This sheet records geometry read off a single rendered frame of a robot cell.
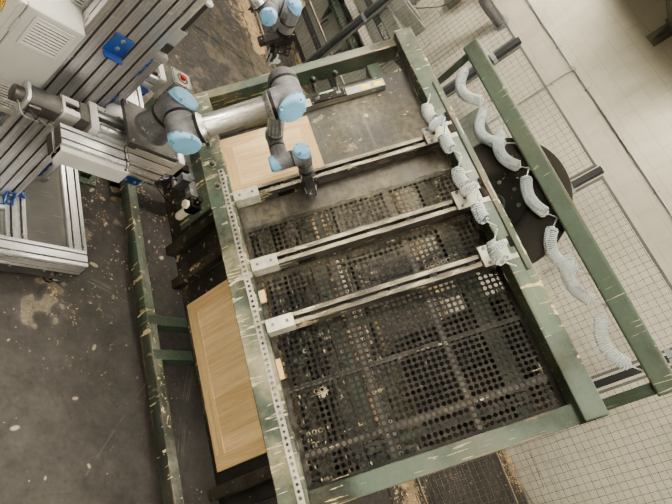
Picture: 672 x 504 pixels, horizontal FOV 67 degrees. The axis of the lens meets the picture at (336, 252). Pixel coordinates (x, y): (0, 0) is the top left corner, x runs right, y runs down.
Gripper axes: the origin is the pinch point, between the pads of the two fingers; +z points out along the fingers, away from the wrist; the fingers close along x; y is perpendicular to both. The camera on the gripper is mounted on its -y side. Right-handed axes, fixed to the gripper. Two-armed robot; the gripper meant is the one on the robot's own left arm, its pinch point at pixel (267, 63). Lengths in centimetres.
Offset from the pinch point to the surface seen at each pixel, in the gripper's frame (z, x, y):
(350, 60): 2, 16, 55
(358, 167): 10, -55, 39
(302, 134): 23.1, -23.3, 22.3
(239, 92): 35.3, 15.9, -0.9
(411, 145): -5, -51, 65
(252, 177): 39, -41, -5
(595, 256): -21, -129, 134
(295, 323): 33, -125, -6
